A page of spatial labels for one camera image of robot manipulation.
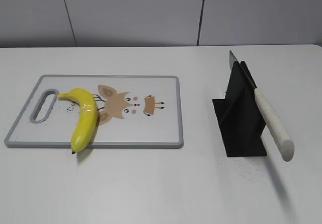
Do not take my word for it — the black knife stand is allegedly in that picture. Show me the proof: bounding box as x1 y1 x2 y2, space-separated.
212 61 267 157

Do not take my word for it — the yellow plastic banana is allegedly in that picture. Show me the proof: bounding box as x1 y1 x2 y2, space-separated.
57 88 98 154

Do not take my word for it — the white handled kitchen knife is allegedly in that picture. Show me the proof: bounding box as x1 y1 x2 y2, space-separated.
229 50 295 162

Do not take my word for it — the grey rimmed white cutting board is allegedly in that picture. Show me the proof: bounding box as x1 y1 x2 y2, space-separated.
4 74 183 148

